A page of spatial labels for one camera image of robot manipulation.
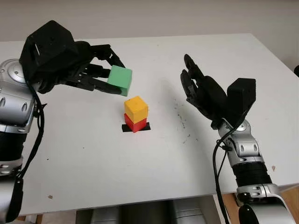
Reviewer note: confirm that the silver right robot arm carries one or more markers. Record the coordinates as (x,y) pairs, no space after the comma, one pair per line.
(252,163)

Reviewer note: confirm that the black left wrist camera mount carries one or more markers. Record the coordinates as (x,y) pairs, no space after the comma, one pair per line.
(49,46)

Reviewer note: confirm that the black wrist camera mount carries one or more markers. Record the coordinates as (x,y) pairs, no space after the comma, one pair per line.
(241,98)
(49,46)

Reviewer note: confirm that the yellow wooden cube block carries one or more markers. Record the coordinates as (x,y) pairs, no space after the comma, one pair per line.
(136,108)

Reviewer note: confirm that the black tape strip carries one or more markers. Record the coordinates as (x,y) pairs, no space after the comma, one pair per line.
(126,129)

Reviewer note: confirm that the black background object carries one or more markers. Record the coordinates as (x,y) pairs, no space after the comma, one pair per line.
(297,71)

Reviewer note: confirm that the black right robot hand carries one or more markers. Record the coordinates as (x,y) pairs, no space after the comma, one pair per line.
(210,98)

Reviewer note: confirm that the silver and black robot torso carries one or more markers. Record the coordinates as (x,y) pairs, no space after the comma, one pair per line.
(144,212)

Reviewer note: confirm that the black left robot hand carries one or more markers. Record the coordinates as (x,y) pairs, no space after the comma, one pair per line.
(81,74)

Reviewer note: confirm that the red wooden cube block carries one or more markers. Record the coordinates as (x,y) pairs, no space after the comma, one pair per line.
(137,126)

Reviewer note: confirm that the white table leg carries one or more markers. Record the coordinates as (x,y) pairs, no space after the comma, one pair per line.
(219,210)
(32,219)

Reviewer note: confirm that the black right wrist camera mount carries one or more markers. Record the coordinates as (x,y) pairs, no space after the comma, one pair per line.
(241,98)

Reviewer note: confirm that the green wooden cube block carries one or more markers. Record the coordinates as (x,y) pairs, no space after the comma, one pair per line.
(120,77)

